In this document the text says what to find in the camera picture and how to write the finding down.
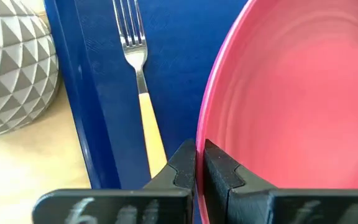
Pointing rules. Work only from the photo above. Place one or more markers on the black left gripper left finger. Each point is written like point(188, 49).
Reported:
point(166, 202)

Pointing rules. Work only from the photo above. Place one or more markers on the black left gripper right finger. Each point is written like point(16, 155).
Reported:
point(259, 205)

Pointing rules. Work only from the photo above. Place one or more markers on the dark blue plastic tray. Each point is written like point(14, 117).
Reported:
point(179, 62)

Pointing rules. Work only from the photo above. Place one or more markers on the grey white triangle-pattern planter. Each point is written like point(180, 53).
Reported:
point(14, 68)

